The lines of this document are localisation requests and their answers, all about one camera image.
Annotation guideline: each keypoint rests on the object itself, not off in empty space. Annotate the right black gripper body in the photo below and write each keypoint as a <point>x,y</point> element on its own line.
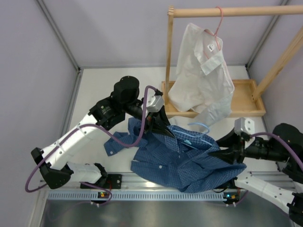
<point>239,151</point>

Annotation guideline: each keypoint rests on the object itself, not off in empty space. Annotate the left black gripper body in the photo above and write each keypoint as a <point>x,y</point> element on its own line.
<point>150,122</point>

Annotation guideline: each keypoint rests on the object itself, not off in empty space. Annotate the blue wire hanger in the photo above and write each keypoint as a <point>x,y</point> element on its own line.
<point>193,139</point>

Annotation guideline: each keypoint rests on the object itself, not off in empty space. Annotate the blue checkered shirt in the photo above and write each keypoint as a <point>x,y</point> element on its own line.
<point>163,155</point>

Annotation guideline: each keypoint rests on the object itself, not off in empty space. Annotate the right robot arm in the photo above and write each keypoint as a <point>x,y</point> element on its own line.
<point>277,160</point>

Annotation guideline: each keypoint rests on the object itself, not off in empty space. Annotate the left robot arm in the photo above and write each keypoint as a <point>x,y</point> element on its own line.
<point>54,161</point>

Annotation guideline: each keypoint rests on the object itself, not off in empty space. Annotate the white shirt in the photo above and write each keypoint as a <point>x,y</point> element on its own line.
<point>203,82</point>

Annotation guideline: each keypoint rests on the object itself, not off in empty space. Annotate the wooden clothes rack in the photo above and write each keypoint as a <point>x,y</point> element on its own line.
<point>246,100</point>

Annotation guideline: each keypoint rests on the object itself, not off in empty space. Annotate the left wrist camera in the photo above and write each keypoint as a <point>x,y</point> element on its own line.
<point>154,104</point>

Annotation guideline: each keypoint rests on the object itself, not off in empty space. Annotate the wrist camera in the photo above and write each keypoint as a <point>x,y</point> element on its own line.
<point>244,125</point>
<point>154,104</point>

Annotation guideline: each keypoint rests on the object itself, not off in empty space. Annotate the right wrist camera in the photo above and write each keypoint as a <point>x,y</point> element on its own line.
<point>244,125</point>

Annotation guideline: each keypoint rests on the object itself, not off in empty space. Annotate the aluminium mounting rail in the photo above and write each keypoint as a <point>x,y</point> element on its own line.
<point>116,180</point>

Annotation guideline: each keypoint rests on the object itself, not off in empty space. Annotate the left corner aluminium post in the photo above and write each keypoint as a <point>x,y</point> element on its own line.
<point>48,16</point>

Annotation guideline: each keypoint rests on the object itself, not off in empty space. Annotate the corner aluminium post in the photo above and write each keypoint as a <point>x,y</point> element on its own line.
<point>48,16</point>
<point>273,22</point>

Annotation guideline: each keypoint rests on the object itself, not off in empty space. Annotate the pink wire hanger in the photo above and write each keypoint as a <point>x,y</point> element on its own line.
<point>216,33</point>

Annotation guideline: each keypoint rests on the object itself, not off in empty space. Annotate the perforated cable duct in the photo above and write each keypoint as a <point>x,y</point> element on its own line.
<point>138,196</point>

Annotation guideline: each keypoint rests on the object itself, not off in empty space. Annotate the right corner aluminium post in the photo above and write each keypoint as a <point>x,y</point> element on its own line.
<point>273,22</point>

